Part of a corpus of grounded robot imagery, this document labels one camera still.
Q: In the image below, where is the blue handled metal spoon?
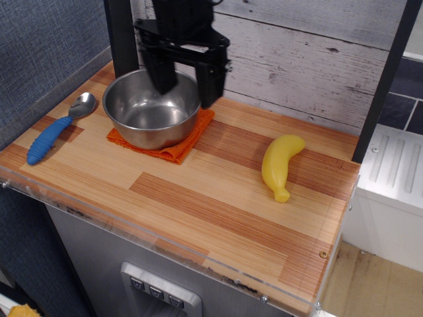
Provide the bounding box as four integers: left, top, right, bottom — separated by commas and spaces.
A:
26, 92, 96, 165

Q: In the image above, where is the black left vertical post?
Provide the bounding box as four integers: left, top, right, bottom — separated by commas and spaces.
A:
103, 0, 139, 78

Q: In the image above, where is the black vertical post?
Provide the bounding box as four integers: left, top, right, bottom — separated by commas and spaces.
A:
352, 0, 422, 163
103, 0, 139, 78

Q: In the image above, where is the yellow toy banana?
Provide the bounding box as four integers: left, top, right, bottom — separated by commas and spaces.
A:
262, 135, 305, 203

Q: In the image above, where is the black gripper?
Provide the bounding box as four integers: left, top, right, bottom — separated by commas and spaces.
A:
134, 1, 229, 109

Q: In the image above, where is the steel bowl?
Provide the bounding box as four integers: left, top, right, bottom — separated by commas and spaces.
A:
102, 69, 201, 150

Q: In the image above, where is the black right vertical post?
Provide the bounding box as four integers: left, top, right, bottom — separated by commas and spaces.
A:
352, 0, 422, 163

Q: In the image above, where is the orange cloth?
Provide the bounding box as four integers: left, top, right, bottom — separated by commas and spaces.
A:
106, 109, 215, 164

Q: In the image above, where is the yellow object bottom left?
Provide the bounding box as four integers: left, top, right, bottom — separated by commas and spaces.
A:
8, 304, 41, 317

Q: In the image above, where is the silver toy fridge cabinet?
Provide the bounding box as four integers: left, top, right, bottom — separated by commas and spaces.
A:
47, 206, 287, 316

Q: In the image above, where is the white toy sink counter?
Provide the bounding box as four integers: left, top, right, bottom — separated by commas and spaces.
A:
342, 125, 422, 271

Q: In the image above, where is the silver dispenser button panel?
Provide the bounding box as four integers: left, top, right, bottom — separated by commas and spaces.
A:
120, 262, 203, 316

